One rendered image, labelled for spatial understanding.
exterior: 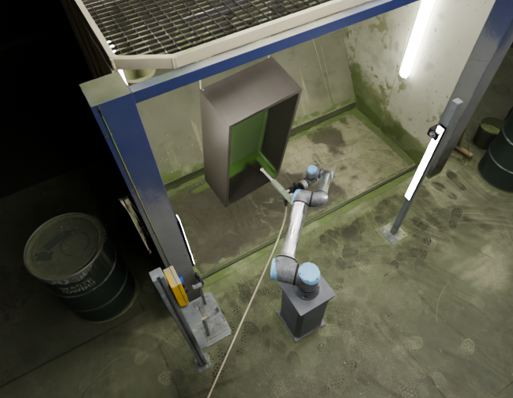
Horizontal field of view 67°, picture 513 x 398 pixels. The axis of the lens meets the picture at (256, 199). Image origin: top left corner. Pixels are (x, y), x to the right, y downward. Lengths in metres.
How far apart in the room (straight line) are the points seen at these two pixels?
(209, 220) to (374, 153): 2.02
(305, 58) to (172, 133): 1.71
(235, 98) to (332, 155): 2.12
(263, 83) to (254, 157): 1.21
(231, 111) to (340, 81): 2.55
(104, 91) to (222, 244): 2.32
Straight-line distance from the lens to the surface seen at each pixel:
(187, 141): 4.16
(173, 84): 1.82
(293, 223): 2.86
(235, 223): 3.91
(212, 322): 2.69
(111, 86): 1.84
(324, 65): 4.79
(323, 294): 2.93
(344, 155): 4.55
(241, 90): 2.69
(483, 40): 3.72
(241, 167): 3.73
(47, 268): 3.15
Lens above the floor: 3.32
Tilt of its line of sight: 54 degrees down
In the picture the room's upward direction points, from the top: 2 degrees counter-clockwise
